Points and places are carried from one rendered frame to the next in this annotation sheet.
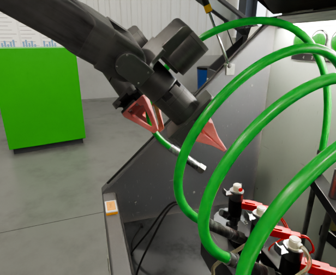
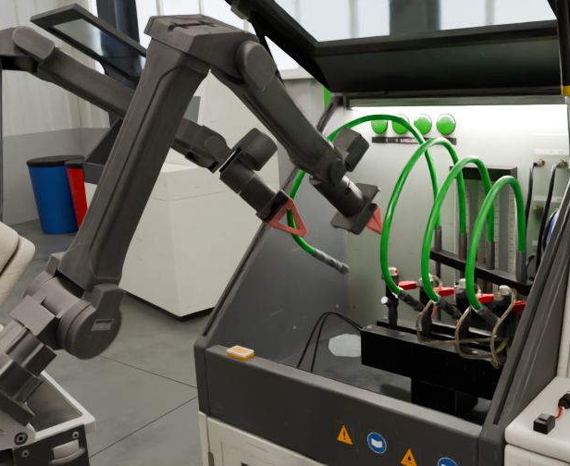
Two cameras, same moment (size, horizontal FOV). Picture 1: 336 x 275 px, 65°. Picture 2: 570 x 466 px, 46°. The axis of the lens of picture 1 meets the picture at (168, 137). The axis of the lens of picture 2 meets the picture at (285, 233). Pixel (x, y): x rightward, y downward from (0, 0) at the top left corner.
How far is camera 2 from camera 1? 0.95 m
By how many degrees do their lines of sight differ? 31
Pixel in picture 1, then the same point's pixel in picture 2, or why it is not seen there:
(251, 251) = (472, 256)
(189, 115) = (363, 205)
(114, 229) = (270, 365)
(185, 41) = (357, 144)
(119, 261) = (310, 378)
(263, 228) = (475, 242)
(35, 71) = not seen: outside the picture
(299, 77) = (386, 161)
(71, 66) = not seen: outside the picture
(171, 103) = (350, 197)
